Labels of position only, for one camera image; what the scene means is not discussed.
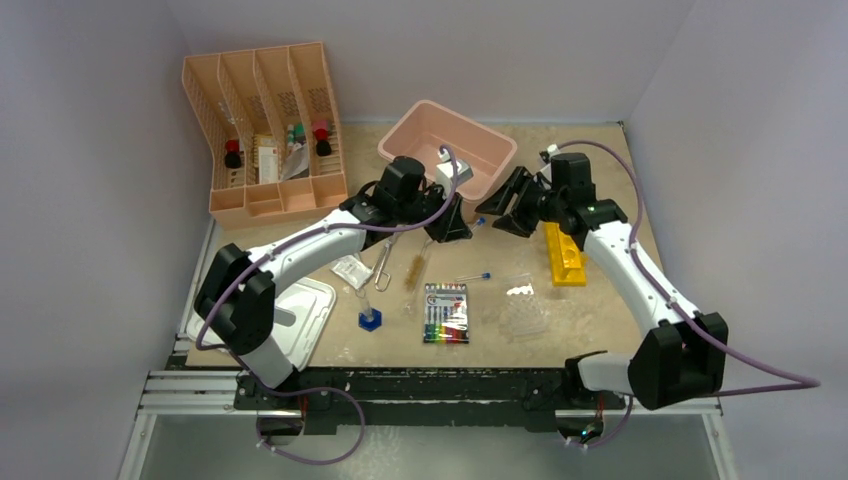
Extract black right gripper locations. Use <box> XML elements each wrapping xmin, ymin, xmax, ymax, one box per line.
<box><xmin>476</xmin><ymin>167</ymin><xmax>567</xmax><ymax>239</ymax></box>

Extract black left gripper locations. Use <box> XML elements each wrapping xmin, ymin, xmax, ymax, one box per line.
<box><xmin>395</xmin><ymin>182</ymin><xmax>472</xmax><ymax>244</ymax></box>

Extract blue capped test tube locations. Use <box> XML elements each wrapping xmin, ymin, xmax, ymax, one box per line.
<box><xmin>455</xmin><ymin>272</ymin><xmax>491</xmax><ymax>282</ymax></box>
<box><xmin>469</xmin><ymin>218</ymin><xmax>486</xmax><ymax>232</ymax></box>

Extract pink plastic bin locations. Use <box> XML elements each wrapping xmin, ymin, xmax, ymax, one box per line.
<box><xmin>378</xmin><ymin>100</ymin><xmax>518</xmax><ymax>207</ymax></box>

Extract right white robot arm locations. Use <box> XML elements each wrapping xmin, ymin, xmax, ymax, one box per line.
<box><xmin>476</xmin><ymin>153</ymin><xmax>729</xmax><ymax>410</ymax></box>

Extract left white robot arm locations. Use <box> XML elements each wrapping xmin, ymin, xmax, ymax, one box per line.
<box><xmin>192</xmin><ymin>152</ymin><xmax>473</xmax><ymax>409</ymax></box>

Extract yellow test tube rack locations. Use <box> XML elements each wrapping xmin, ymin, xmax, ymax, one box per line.
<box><xmin>543</xmin><ymin>223</ymin><xmax>587</xmax><ymax>287</ymax></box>

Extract metal crucible tongs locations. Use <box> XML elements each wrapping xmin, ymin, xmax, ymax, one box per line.
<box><xmin>373</xmin><ymin>233</ymin><xmax>399</xmax><ymax>292</ymax></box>

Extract coloured marker pen pack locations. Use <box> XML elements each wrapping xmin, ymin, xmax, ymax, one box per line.
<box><xmin>423</xmin><ymin>283</ymin><xmax>470</xmax><ymax>344</ymax></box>

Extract clear plastic well tray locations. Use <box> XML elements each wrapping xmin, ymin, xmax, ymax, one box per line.
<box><xmin>497</xmin><ymin>273</ymin><xmax>548</xmax><ymax>342</ymax></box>

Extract white sachet packet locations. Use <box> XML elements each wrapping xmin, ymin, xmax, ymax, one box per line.
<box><xmin>330</xmin><ymin>255</ymin><xmax>373</xmax><ymax>290</ymax></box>

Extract red black stamp right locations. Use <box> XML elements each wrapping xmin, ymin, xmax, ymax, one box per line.
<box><xmin>312</xmin><ymin>119</ymin><xmax>333</xmax><ymax>157</ymax></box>

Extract red black stamp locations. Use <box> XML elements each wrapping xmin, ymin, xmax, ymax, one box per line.
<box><xmin>224</xmin><ymin>139</ymin><xmax>243</xmax><ymax>169</ymax></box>
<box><xmin>312</xmin><ymin>119</ymin><xmax>333</xmax><ymax>157</ymax></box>

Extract clear ruler set packet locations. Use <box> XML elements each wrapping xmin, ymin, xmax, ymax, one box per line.
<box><xmin>280</xmin><ymin>144</ymin><xmax>310</xmax><ymax>181</ymax></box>

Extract white plastic lid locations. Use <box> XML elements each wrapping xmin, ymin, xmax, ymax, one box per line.
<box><xmin>186</xmin><ymin>278</ymin><xmax>336</xmax><ymax>370</ymax></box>

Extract white card box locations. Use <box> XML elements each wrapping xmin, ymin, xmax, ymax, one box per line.
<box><xmin>256</xmin><ymin>146</ymin><xmax>279</xmax><ymax>184</ymax></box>

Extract peach plastic desk organizer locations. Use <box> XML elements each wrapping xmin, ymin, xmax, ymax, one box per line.
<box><xmin>181</xmin><ymin>42</ymin><xmax>348</xmax><ymax>230</ymax></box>

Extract red black stamp left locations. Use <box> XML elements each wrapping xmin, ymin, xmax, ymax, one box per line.
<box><xmin>224</xmin><ymin>139</ymin><xmax>243</xmax><ymax>169</ymax></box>

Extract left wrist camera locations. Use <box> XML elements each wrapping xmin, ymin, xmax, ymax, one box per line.
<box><xmin>435</xmin><ymin>159</ymin><xmax>474</xmax><ymax>192</ymax></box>

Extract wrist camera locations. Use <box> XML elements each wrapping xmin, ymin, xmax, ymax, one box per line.
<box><xmin>435</xmin><ymin>159</ymin><xmax>474</xmax><ymax>192</ymax></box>
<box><xmin>539</xmin><ymin>143</ymin><xmax>560</xmax><ymax>172</ymax></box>

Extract wire test tube brush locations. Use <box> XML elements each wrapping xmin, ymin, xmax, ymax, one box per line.
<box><xmin>404</xmin><ymin>240</ymin><xmax>432</xmax><ymax>292</ymax></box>

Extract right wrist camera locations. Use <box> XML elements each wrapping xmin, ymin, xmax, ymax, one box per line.
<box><xmin>539</xmin><ymin>143</ymin><xmax>560</xmax><ymax>172</ymax></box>

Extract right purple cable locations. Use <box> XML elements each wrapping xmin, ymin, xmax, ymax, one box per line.
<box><xmin>556</xmin><ymin>140</ymin><xmax>821</xmax><ymax>452</ymax></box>

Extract purple cable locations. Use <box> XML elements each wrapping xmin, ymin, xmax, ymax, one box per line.
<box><xmin>195</xmin><ymin>144</ymin><xmax>460</xmax><ymax>466</ymax></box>
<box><xmin>556</xmin><ymin>140</ymin><xmax>821</xmax><ymax>452</ymax></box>

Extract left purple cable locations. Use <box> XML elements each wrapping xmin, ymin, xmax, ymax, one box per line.
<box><xmin>195</xmin><ymin>144</ymin><xmax>460</xmax><ymax>466</ymax></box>

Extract black aluminium base frame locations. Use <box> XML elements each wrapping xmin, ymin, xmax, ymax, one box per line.
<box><xmin>119</xmin><ymin>342</ymin><xmax>738</xmax><ymax>479</ymax></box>

